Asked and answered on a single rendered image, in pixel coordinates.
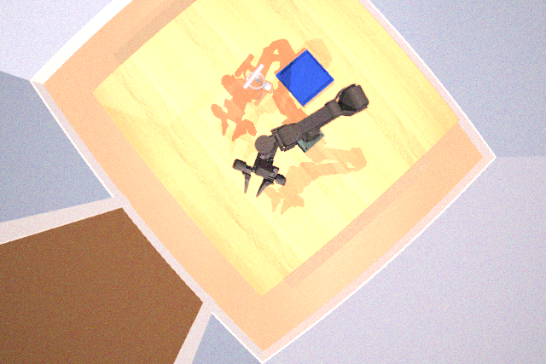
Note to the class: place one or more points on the grey metal ring with square tab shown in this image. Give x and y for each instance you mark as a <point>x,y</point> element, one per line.
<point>266,85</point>

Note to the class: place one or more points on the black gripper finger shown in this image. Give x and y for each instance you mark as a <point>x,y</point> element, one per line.
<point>247,179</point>
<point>263,186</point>

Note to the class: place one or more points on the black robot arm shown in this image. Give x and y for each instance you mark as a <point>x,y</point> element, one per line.
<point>351,101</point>

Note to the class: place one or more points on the blue tray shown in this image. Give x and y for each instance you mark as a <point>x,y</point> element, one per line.
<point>304,77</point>

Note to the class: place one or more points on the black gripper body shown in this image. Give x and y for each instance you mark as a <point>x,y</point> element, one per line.
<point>247,169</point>

